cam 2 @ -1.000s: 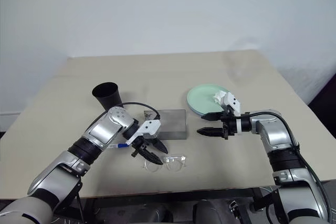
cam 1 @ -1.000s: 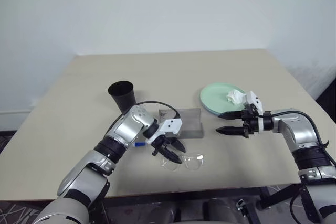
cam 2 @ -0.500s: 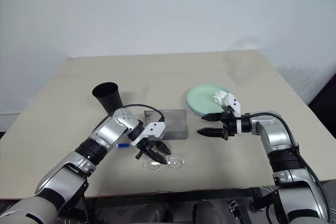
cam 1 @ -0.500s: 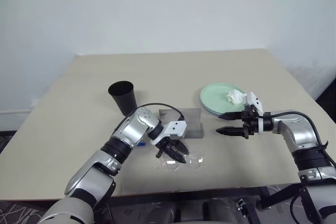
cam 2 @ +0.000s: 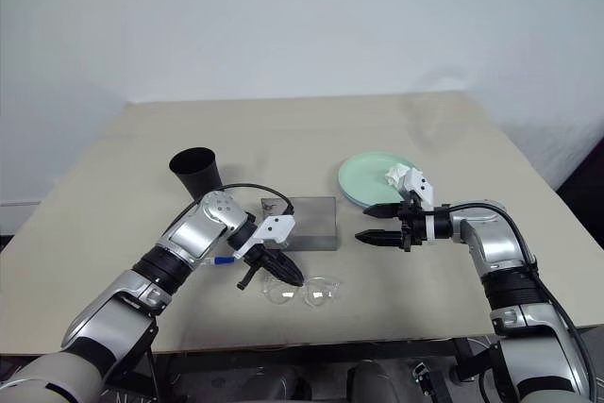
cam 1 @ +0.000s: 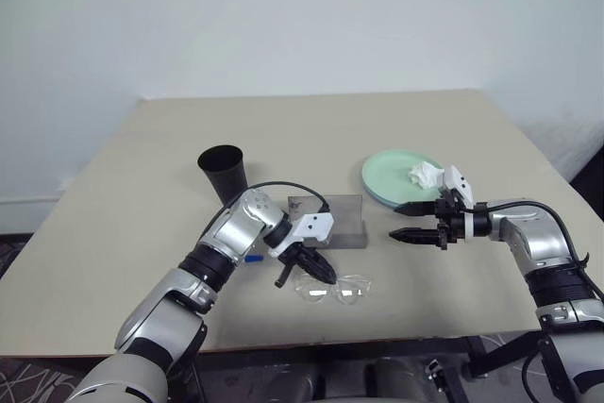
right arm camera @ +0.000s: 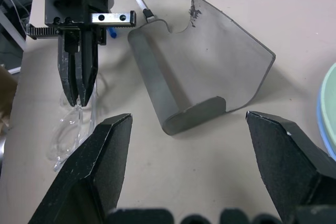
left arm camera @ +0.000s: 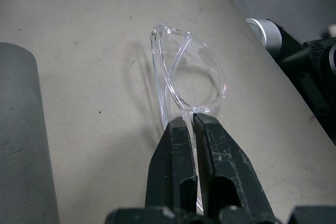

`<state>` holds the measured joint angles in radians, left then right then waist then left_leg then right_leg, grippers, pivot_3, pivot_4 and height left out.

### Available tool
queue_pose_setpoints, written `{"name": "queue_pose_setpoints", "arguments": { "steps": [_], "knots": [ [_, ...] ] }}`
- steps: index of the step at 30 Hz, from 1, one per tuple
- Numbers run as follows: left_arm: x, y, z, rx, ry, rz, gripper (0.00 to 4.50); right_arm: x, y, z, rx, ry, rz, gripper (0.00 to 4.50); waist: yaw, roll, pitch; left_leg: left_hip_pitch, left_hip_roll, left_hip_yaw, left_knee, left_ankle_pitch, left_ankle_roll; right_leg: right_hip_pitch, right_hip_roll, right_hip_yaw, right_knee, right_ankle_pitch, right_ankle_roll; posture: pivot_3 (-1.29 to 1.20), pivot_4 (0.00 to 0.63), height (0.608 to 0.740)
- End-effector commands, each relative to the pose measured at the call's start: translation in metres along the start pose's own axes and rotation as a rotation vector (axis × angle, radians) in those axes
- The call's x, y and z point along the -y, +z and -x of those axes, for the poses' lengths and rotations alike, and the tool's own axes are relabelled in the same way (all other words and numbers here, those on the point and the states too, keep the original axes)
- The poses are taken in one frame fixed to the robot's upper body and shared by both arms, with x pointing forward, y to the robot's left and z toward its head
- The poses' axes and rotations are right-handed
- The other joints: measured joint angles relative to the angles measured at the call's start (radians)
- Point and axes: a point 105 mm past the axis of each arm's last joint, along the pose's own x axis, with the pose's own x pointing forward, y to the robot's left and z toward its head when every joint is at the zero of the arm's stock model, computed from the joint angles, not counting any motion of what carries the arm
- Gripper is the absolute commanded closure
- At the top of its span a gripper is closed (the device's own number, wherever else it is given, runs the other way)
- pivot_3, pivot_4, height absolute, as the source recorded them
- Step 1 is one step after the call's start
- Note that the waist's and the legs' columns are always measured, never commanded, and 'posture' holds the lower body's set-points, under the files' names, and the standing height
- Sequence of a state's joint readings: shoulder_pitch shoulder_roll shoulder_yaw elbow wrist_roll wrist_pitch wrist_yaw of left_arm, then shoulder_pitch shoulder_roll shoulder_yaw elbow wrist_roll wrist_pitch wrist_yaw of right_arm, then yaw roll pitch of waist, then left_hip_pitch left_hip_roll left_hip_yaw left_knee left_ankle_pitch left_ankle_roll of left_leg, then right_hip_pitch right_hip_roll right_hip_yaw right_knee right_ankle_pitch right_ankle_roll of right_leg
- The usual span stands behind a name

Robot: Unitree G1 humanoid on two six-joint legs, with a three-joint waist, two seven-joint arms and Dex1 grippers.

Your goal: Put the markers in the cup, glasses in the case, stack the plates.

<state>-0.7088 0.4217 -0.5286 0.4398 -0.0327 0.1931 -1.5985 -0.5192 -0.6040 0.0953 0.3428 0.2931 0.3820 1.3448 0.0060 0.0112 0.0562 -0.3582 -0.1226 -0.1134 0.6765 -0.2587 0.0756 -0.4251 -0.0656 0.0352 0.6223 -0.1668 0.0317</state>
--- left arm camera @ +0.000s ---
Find white round robot joint cap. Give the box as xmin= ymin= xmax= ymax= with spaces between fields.
xmin=245 ymin=17 xmax=283 ymax=51

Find clear plastic glasses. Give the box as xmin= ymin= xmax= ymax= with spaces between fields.
xmin=149 ymin=22 xmax=227 ymax=213

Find black robot torso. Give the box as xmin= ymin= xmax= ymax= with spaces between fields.
xmin=266 ymin=18 xmax=336 ymax=146

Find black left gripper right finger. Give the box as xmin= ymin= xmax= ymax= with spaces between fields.
xmin=192 ymin=112 xmax=274 ymax=213

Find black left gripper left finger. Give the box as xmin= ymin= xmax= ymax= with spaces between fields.
xmin=145 ymin=115 xmax=198 ymax=212

